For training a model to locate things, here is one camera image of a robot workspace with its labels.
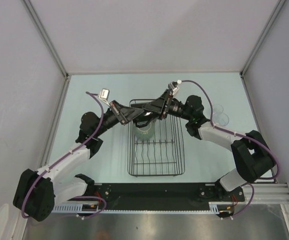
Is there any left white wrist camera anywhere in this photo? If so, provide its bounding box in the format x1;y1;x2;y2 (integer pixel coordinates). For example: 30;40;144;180
98;88;110;106

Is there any black wire dish rack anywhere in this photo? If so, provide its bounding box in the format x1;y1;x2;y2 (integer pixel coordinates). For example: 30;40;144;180
127;98;186;177

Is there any black cup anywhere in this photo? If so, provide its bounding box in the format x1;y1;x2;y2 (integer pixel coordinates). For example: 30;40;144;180
132;111;154;128

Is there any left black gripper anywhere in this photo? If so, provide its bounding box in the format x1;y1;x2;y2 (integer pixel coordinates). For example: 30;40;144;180
93;100;144;137

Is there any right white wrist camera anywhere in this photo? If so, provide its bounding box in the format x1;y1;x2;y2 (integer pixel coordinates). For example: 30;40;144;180
168;79;182;97

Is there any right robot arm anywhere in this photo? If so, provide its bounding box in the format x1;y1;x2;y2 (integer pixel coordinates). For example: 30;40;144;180
136;90;277;201

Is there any small clear faceted glass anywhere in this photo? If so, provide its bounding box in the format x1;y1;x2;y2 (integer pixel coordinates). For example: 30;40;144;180
212;103;224;115

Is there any white slotted cable duct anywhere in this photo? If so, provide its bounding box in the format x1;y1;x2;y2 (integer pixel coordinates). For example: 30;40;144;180
52;202;233;215

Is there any green ceramic cup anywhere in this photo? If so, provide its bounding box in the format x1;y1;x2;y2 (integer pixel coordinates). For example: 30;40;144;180
133;122;155;141

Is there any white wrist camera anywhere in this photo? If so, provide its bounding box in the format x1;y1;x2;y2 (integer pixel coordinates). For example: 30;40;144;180
168;79;182;97
98;88;110;106

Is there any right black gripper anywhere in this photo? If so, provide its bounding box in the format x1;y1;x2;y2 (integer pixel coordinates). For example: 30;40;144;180
142;89;193;121

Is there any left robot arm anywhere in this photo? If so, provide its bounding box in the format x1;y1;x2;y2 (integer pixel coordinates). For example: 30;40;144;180
13;100;144;222

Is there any aluminium frame rail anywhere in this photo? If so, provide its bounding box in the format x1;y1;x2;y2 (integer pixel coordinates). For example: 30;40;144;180
241;182;289;204

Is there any tall clear faceted glass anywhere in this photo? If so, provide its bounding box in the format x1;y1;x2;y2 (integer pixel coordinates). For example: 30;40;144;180
212;112;230;127

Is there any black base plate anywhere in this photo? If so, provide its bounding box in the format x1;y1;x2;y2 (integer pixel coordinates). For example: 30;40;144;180
84;182;245;211

